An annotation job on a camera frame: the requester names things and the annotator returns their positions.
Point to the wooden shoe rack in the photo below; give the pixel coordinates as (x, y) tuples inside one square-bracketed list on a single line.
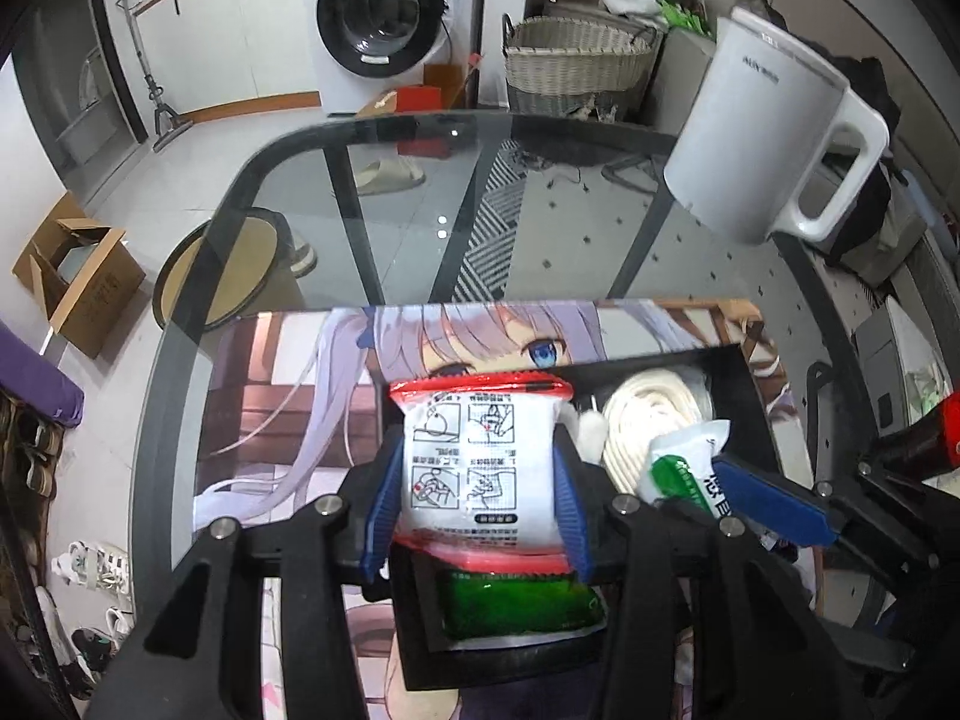
[(26, 450)]

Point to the dark jacket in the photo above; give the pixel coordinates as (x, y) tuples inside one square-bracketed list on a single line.
[(870, 90)]

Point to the red box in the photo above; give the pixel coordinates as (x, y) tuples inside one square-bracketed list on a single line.
[(418, 101)]

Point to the white packet with red edges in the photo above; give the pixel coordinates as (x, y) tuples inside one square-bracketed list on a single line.
[(480, 465)]

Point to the grey glass door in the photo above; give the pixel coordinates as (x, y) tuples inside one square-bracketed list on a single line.
[(75, 75)]

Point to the wicker basket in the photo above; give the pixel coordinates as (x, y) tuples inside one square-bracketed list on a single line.
[(577, 67)]

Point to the green and white packet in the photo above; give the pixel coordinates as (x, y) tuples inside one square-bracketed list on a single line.
[(675, 474)]

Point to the white electric kettle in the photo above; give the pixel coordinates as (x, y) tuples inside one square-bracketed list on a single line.
[(750, 127)]

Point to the beige slipper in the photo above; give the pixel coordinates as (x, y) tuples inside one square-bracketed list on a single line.
[(390, 178)]

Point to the open cardboard box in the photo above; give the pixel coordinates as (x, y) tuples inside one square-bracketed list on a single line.
[(90, 292)]

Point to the white shoe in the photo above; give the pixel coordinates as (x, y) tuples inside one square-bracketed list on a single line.
[(304, 255)]

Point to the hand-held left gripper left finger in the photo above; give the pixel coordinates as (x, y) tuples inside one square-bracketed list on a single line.
[(382, 510)]

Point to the purple bag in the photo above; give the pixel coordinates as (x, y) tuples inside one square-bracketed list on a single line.
[(37, 382)]

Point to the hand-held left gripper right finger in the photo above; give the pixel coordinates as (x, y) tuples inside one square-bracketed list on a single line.
[(571, 517)]

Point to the printed desk mat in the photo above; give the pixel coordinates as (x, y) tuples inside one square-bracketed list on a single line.
[(300, 405)]

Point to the flat mop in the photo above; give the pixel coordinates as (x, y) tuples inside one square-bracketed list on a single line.
[(169, 124)]

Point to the black storage box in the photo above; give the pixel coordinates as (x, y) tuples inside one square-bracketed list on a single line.
[(480, 664)]

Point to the white washing machine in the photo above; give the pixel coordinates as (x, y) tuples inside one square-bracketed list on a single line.
[(390, 15)]

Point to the black white patterned rug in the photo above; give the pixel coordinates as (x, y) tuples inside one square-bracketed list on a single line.
[(495, 217)]

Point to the white base cabinet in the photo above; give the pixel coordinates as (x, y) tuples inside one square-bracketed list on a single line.
[(225, 30)]

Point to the round wooden stool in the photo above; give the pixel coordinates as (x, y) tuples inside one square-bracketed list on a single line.
[(217, 270)]

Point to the green gel pack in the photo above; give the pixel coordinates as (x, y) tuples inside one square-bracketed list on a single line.
[(517, 600)]

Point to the white and green sneakers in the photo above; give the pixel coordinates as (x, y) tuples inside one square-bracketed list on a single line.
[(94, 564)]

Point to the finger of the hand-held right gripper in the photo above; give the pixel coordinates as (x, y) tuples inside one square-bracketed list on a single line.
[(772, 499)]

